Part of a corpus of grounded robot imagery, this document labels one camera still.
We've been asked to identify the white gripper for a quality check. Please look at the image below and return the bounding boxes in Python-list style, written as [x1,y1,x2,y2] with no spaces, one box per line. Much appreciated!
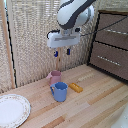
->
[46,28,82,58]

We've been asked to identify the pink cup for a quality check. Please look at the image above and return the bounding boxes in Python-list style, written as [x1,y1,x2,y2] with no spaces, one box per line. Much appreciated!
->
[45,69,63,86]

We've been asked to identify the brown drawer with metal handle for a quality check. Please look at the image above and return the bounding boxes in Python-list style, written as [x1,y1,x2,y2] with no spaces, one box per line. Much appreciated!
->
[89,41,128,81]
[94,13,128,51]

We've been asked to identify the silver drawer handle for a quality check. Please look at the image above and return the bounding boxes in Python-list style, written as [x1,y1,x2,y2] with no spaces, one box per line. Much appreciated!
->
[97,55,122,67]
[105,27,128,36]

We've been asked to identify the dark brown drawer cabinet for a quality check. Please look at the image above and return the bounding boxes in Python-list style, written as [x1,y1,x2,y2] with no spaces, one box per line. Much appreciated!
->
[87,9,128,83]

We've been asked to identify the blue cup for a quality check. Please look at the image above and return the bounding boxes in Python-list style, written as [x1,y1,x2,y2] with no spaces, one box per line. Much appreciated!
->
[49,81,69,103]

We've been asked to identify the beige bamboo screen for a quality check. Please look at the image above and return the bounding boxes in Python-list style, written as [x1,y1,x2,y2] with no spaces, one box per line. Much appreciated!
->
[0,0,101,94]

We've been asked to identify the orange block with white stripes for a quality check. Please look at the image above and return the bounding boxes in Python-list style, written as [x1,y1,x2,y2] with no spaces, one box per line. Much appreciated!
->
[68,82,84,94]

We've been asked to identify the white plate with patterned rim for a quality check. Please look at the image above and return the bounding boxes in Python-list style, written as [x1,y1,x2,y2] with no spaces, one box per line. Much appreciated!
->
[0,93,32,128]

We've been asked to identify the pale white rounded object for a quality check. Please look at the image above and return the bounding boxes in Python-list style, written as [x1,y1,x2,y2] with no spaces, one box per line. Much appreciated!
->
[111,105,128,128]

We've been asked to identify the wooden screen post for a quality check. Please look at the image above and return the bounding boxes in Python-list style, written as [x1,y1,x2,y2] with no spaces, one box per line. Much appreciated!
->
[56,46,65,73]
[0,0,17,89]

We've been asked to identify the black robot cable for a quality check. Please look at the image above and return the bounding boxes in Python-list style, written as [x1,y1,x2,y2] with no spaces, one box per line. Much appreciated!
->
[79,15,128,38]

